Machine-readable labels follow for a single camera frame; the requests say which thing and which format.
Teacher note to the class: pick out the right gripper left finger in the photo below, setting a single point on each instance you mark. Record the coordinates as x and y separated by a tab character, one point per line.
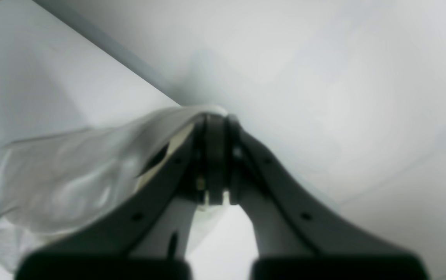
146	237

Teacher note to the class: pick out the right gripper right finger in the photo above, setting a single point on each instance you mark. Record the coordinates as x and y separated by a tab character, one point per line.
298	237

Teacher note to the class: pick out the white printed T-shirt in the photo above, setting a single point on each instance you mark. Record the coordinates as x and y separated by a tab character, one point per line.
53	186

